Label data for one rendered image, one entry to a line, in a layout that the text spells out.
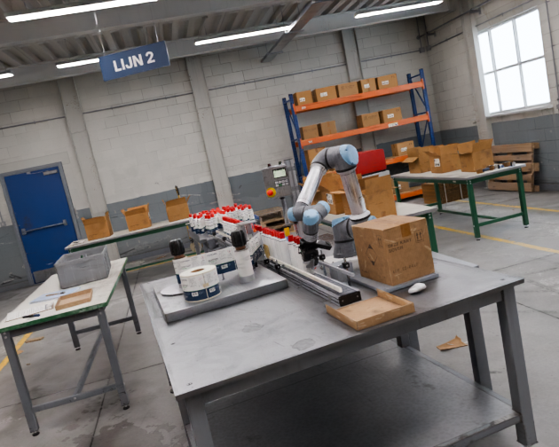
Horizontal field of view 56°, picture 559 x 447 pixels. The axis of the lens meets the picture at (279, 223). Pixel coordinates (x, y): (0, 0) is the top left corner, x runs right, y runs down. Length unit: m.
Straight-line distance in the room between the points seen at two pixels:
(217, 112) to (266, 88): 1.10
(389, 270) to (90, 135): 8.76
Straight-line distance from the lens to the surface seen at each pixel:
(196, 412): 1.99
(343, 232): 3.00
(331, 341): 2.04
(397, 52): 11.87
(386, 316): 2.13
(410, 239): 2.51
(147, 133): 10.60
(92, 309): 3.88
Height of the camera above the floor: 1.58
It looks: 8 degrees down
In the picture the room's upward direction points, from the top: 12 degrees counter-clockwise
